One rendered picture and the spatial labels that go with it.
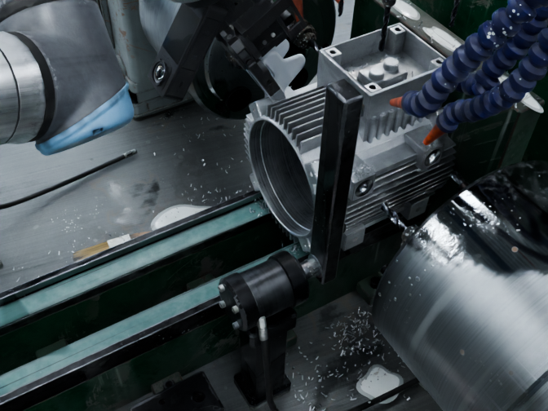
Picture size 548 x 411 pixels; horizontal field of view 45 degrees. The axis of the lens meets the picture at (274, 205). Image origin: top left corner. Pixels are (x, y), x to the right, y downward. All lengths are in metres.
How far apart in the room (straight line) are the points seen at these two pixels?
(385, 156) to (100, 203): 0.51
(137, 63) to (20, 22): 0.59
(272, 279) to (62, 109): 0.27
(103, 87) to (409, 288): 0.32
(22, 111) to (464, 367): 0.42
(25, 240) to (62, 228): 0.06
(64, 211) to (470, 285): 0.70
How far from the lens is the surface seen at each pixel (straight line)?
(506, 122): 0.77
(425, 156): 0.78
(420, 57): 0.83
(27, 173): 1.18
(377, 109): 0.75
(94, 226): 1.06
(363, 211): 0.78
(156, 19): 0.99
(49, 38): 0.57
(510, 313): 0.58
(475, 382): 0.60
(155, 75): 0.70
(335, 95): 0.55
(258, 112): 0.79
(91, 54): 0.58
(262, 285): 0.67
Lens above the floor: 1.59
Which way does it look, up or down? 48 degrees down
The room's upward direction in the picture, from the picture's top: 2 degrees clockwise
